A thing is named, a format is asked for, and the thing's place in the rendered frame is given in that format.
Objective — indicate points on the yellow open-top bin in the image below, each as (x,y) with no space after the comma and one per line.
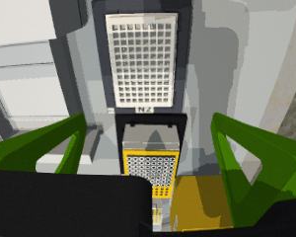
(199,203)

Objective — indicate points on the white multiwell plate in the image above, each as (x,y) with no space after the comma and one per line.
(126,58)

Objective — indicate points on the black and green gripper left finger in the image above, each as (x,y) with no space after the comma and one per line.
(20,153)

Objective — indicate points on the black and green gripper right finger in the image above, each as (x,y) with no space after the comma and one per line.
(276,180)

